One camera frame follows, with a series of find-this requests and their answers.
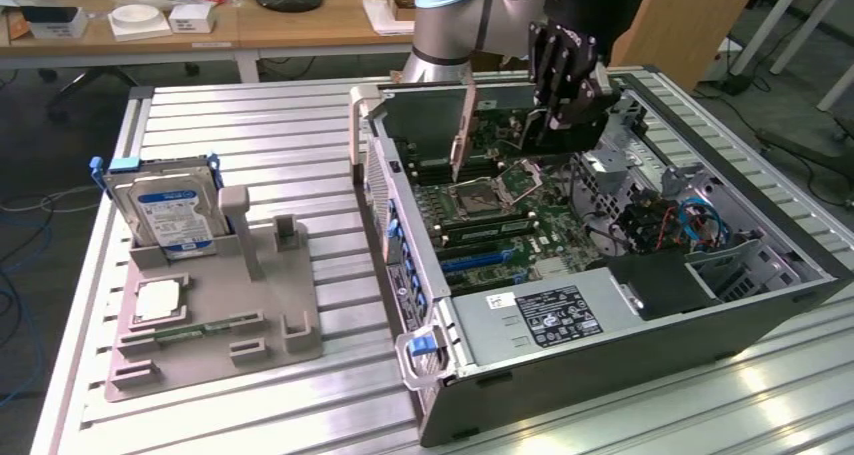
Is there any black chair base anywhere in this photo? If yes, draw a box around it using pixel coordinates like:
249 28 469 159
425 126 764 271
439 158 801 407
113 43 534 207
752 114 854 177

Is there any metal socket cover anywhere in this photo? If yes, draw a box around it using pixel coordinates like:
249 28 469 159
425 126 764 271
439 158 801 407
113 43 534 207
495 158 548 207

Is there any white table frame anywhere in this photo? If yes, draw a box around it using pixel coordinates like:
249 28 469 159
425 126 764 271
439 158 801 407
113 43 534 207
729 0 854 112

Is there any black RAM stick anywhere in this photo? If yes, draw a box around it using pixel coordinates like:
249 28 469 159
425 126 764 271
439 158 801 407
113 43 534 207
437 217 540 249

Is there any silver CPU chip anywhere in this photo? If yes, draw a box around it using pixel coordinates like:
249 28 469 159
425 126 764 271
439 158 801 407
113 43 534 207
131 278 187 322

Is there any white box with black lid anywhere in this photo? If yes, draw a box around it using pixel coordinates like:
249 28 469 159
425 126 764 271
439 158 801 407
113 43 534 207
18 5 90 40

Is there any white round part on box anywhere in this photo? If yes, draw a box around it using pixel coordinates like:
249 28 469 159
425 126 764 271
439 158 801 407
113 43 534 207
107 3 175 42

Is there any red wire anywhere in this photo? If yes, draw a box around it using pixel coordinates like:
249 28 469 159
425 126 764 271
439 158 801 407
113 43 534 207
652 198 710 252

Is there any hard disk with blue caddy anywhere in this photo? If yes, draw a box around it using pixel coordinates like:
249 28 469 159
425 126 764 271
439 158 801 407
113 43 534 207
89 151 227 262

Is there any blue expansion slot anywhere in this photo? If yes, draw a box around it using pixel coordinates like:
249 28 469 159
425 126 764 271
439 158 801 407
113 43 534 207
437 247 530 277

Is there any wooden desk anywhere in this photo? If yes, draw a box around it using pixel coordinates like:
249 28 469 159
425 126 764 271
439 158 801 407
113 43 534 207
0 0 417 84

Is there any metal disk bay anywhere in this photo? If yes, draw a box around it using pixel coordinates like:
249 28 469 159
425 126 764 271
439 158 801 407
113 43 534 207
684 233 804 302

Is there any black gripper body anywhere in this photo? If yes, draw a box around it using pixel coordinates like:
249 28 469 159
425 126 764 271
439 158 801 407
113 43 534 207
541 0 656 66

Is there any green motherboard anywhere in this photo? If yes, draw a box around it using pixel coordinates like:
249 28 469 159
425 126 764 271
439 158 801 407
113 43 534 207
391 98 626 297

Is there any grey power supply unit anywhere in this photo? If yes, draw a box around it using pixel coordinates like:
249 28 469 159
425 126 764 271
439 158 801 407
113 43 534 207
435 266 648 372

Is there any black Nvidia Quadro graphics card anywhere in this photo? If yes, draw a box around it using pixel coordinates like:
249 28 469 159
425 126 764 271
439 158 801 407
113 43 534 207
450 77 614 184

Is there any green RAM stick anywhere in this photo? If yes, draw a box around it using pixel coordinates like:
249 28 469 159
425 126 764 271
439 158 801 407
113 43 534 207
150 316 261 345

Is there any small white cardboard box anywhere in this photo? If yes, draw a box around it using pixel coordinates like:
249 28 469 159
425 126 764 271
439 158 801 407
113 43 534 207
167 1 219 34

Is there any grey printed parts rack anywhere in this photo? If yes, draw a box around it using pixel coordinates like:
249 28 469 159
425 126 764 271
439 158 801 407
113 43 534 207
105 184 329 404

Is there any blue wire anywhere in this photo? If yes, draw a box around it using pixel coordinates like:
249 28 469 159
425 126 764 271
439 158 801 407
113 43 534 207
676 198 734 250

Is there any wooden cabinet panel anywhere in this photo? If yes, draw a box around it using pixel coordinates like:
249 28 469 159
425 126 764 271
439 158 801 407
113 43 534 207
609 0 766 92

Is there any black open PC case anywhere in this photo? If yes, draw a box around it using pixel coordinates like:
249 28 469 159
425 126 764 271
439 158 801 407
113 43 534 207
347 64 854 449

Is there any CPU socket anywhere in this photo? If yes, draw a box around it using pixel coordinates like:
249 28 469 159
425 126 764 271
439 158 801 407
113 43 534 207
446 176 517 222

